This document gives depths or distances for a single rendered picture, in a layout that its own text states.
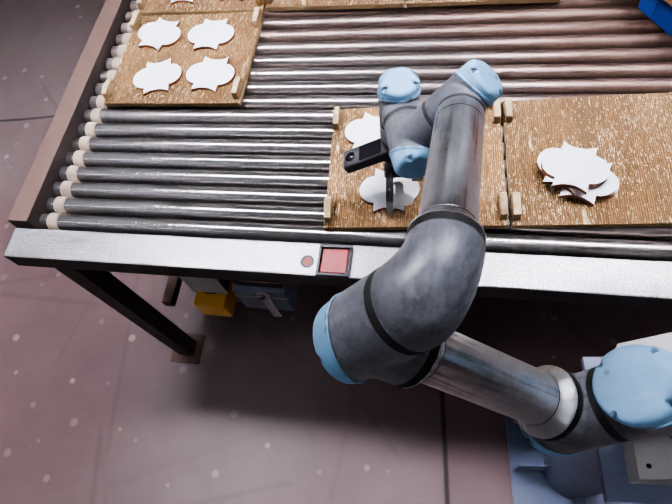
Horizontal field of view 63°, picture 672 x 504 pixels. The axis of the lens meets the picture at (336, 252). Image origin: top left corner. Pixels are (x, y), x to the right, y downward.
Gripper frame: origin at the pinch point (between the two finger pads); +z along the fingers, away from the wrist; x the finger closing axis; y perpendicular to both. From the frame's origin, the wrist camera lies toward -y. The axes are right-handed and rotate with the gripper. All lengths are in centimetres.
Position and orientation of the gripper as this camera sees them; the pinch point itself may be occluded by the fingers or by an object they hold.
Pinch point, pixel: (389, 189)
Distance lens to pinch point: 129.5
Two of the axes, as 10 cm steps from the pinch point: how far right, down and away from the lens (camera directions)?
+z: 1.0, 4.5, 8.9
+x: 0.8, -8.9, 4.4
